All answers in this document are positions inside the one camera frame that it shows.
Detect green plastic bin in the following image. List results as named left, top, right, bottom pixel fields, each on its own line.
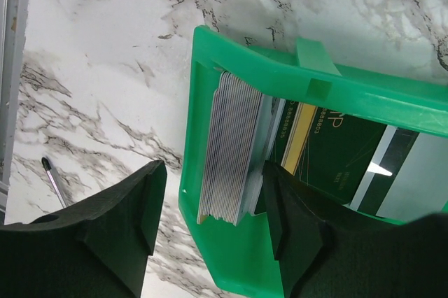
left=178, top=26, right=447, bottom=297

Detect stack of credit cards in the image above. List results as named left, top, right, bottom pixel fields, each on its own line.
left=197, top=71, right=285, bottom=225

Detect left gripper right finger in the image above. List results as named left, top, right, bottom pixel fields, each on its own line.
left=262, top=162, right=447, bottom=297

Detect grey magnetic stripe card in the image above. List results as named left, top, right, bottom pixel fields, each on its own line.
left=349, top=125, right=447, bottom=222

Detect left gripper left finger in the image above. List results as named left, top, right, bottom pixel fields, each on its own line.
left=1, top=160, right=167, bottom=297

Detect aluminium rail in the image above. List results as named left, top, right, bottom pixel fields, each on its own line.
left=1, top=0, right=29, bottom=223

